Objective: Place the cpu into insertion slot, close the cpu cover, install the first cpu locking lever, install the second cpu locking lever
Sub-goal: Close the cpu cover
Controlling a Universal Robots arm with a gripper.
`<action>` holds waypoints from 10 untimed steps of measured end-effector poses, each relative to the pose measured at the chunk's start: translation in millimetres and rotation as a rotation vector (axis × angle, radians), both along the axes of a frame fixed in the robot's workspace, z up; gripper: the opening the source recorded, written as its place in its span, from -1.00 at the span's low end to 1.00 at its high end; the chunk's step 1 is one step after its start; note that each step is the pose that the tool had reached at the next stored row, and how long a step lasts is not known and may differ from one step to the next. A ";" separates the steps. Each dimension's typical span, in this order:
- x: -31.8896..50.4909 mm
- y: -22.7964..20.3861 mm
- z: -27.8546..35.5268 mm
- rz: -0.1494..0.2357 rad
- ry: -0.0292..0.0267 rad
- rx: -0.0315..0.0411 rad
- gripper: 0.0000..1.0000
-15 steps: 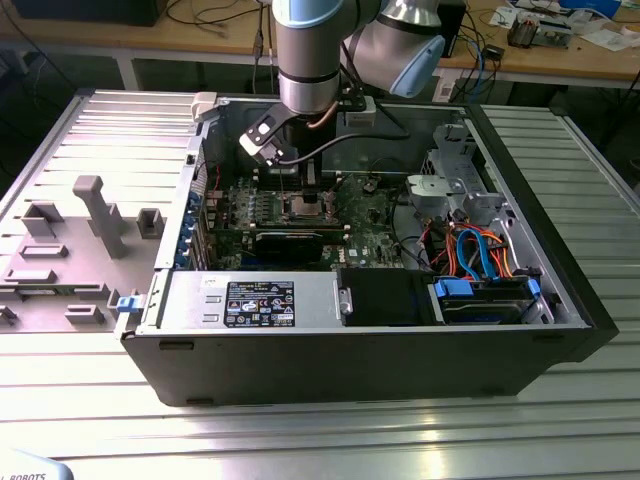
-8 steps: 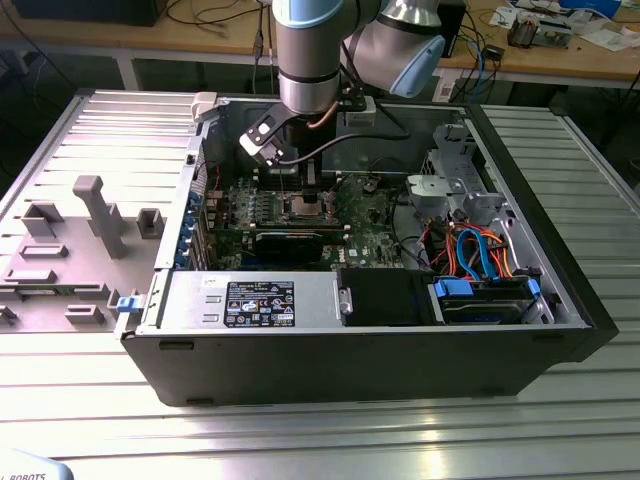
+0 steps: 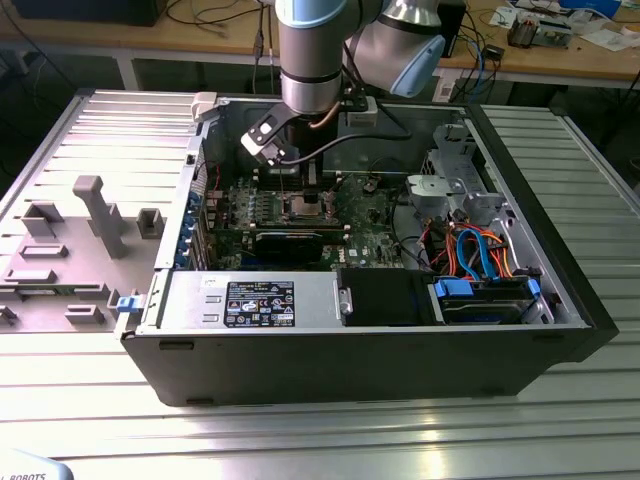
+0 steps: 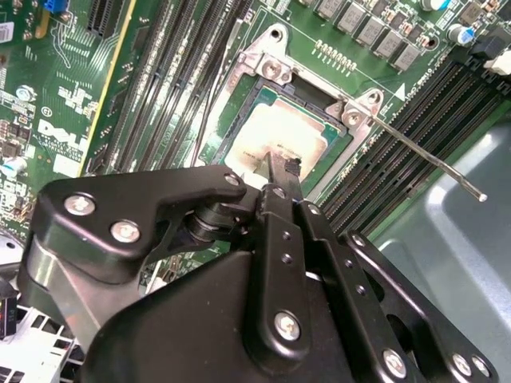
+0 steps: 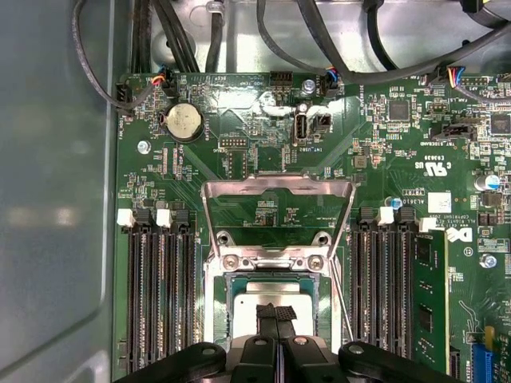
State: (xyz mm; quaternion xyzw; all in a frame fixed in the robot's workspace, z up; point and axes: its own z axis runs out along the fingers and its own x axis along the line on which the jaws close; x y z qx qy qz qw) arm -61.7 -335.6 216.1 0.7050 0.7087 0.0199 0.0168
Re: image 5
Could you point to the blue expansion slot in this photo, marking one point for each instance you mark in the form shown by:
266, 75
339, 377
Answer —
485, 359

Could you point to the internal USB port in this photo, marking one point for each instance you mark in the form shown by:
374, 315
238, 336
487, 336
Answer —
302, 129

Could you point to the black RAM slot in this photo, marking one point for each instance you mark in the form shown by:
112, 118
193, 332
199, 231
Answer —
153, 287
361, 287
135, 287
171, 287
190, 287
403, 287
380, 287

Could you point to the silver CPU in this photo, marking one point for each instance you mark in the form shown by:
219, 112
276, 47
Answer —
247, 315

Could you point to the green motherboard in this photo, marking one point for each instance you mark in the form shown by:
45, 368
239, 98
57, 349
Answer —
191, 159

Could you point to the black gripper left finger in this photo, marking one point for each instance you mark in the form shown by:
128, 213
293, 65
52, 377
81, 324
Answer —
255, 359

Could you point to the CPU socket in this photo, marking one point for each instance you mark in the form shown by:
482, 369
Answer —
243, 268

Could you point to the green RAM stick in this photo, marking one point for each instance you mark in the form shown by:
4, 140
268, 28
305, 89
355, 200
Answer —
431, 279

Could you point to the black open PC case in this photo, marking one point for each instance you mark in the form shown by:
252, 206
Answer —
52, 159

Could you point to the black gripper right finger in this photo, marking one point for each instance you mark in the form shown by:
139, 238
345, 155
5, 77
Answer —
307, 359

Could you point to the coin battery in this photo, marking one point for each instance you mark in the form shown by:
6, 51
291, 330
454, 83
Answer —
183, 121

